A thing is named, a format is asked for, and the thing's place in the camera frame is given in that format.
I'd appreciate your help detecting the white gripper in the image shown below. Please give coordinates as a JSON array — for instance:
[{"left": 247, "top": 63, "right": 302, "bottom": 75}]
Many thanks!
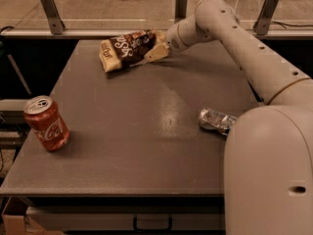
[{"left": 139, "top": 15, "right": 209, "bottom": 65}]

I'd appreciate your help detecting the brown chip bag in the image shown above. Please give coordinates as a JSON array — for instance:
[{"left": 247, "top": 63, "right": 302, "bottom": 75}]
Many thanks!
[{"left": 99, "top": 29, "right": 156, "bottom": 72}]

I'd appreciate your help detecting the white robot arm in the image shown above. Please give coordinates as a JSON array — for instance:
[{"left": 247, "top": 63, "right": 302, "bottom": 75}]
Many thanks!
[{"left": 165, "top": 0, "right": 313, "bottom": 235}]

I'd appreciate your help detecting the crushed silver redbull can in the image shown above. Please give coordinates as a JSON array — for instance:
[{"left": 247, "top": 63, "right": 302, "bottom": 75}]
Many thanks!
[{"left": 199, "top": 108, "right": 237, "bottom": 136}]

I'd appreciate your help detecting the red coca-cola can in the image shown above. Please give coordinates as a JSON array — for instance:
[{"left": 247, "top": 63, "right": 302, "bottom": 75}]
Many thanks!
[{"left": 23, "top": 95, "right": 69, "bottom": 152}]

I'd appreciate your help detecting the cardboard box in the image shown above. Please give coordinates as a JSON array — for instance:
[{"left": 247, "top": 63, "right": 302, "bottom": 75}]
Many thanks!
[{"left": 1, "top": 197, "right": 63, "bottom": 235}]

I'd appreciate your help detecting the middle metal bracket post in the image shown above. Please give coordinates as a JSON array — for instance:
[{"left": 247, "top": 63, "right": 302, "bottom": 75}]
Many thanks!
[{"left": 174, "top": 0, "right": 188, "bottom": 23}]

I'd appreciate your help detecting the metal bracket post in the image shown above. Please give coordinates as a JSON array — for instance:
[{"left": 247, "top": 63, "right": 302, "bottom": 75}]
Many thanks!
[
  {"left": 40, "top": 0, "right": 66, "bottom": 35},
  {"left": 253, "top": 0, "right": 279, "bottom": 35},
  {"left": 174, "top": 0, "right": 188, "bottom": 23}
]

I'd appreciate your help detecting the right metal bracket post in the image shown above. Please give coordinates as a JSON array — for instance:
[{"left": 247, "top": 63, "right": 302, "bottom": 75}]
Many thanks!
[{"left": 253, "top": 0, "right": 279, "bottom": 35}]

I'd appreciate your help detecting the black cable on right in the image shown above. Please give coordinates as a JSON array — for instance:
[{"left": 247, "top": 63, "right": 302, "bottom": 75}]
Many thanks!
[{"left": 269, "top": 21, "right": 313, "bottom": 30}]

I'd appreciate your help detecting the left metal bracket post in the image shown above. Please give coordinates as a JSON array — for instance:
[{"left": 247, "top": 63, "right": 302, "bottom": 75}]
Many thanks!
[{"left": 40, "top": 0, "right": 66, "bottom": 35}]

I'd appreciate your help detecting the metal rail behind table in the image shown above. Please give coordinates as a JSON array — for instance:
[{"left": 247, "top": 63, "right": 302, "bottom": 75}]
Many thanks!
[{"left": 1, "top": 28, "right": 313, "bottom": 40}]

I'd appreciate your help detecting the grey drawer with handle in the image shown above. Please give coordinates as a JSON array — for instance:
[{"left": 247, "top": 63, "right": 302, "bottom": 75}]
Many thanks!
[{"left": 26, "top": 207, "right": 225, "bottom": 232}]

